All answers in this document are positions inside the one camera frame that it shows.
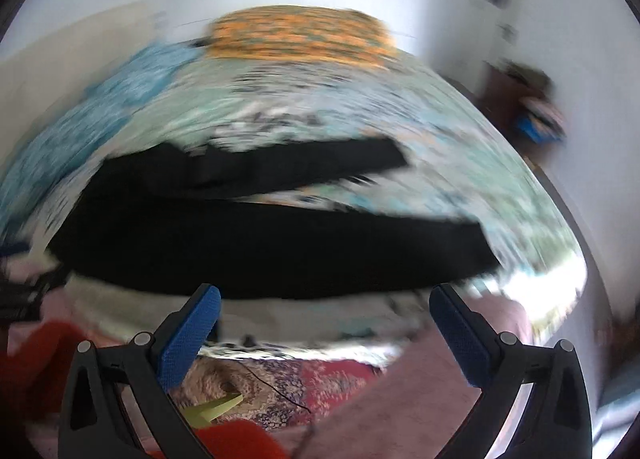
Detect black cable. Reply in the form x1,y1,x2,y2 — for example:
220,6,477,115
234,357,314,415

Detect pink dotted pajama leg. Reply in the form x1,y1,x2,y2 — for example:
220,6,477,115
294,295,532,459

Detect clothes pile in basket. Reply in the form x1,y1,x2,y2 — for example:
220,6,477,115
514,96,566,144

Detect black pants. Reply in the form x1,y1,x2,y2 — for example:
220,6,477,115
48,138,499,300

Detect red fuzzy sleeve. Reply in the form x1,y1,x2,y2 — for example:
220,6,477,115
1,319,114,434

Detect dark brown cabinet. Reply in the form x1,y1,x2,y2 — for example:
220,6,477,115
476,64,544,141

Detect blue floral pillow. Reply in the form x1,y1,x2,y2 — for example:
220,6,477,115
1,42,204,240

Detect patterned red rug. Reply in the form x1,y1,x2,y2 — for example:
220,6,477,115
170,357,383,431

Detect beige headboard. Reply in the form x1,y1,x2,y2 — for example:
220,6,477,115
1,2,155,161

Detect orange floral pillow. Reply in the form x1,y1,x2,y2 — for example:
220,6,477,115
206,5,397,68

